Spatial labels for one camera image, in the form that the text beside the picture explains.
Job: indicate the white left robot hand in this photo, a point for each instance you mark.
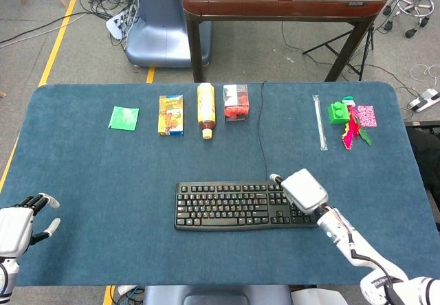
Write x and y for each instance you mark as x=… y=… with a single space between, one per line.
x=13 y=226

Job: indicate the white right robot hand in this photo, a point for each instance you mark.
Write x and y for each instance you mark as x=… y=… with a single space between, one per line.
x=304 y=192

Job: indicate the black computer keyboard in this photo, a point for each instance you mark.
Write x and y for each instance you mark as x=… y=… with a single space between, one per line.
x=237 y=205

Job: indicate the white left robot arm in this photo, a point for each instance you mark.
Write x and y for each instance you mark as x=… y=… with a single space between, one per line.
x=7 y=277

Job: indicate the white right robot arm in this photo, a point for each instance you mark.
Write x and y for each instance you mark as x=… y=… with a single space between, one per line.
x=371 y=260

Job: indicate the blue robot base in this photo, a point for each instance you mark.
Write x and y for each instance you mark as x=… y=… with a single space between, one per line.
x=161 y=23

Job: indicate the clear plastic straw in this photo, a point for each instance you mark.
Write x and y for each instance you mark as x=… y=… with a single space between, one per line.
x=319 y=123

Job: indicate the colourful feather shuttlecock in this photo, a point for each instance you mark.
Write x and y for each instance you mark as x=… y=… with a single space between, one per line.
x=354 y=130

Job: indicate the green toy brick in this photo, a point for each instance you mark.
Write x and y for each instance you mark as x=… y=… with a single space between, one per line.
x=337 y=112

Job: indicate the pink patterned packet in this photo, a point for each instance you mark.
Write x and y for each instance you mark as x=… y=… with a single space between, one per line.
x=368 y=115

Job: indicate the clear box with red contents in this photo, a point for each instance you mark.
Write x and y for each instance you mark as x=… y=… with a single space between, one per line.
x=236 y=103

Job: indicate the brown tea bottle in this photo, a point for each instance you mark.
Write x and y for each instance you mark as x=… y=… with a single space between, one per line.
x=206 y=109

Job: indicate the blue table mat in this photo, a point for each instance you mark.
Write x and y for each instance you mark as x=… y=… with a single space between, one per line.
x=137 y=188

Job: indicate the blue grey robot torso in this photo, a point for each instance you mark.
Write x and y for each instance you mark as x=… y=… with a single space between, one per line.
x=220 y=295

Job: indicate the black tripod stand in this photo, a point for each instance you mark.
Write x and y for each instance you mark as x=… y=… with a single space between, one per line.
x=350 y=51

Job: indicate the white power strip with pedal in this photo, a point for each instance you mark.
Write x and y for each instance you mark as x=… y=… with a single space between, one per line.
x=425 y=99

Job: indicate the yellow snack box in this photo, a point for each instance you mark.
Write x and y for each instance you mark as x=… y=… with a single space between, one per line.
x=170 y=115

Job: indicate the green foil packet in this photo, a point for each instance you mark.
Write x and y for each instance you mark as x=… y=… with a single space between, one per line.
x=123 y=118

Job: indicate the brown mahjong table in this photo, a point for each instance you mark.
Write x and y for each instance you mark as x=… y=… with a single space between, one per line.
x=282 y=6

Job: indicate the office chair wheeled base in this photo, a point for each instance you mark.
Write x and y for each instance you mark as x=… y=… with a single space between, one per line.
x=412 y=6

